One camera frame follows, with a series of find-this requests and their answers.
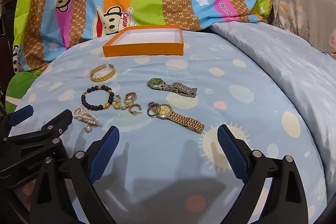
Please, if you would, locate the pearl bracelet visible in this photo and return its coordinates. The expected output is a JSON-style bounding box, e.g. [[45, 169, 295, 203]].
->
[[72, 106, 101, 133]]

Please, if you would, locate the black bead bracelet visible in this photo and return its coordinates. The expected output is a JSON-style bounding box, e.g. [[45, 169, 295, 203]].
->
[[81, 85, 115, 112]]

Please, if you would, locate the green plush cushion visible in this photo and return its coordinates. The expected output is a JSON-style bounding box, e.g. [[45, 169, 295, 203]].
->
[[5, 71, 40, 115]]

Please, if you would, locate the orange cardboard box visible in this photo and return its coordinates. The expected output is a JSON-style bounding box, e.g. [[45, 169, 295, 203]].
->
[[102, 25, 184, 58]]

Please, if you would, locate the dark chair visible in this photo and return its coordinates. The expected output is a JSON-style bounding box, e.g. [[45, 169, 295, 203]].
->
[[0, 34, 17, 109]]

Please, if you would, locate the blue dotted bedsheet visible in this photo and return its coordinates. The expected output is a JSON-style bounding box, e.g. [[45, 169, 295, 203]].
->
[[8, 30, 332, 224]]

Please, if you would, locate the gold chain bracelet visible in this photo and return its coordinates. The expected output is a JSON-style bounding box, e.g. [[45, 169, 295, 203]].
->
[[90, 64, 116, 83]]

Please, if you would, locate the silver ring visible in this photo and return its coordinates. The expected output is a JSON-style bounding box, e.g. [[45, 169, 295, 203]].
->
[[147, 101, 158, 117]]

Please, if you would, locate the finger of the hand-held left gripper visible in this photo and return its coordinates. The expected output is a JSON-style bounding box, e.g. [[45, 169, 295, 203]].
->
[[0, 109, 73, 165], [0, 105, 34, 135]]

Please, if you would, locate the light blue pillow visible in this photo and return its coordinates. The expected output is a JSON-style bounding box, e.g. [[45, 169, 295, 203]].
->
[[210, 21, 336, 188]]

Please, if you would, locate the silver wristwatch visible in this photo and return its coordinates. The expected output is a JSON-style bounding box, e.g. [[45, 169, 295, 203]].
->
[[147, 77, 198, 98]]

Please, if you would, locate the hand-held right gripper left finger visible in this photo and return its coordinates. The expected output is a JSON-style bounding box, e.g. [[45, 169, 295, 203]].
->
[[30, 126, 129, 224]]

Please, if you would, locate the gold wristwatch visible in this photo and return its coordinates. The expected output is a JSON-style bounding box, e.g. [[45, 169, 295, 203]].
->
[[152, 103, 205, 134]]

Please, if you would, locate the gold hoop earring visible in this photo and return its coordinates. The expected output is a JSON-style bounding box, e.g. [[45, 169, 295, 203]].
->
[[128, 105, 143, 116]]

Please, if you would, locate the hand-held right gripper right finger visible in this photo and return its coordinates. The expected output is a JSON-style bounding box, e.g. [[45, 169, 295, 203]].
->
[[217, 124, 311, 224]]

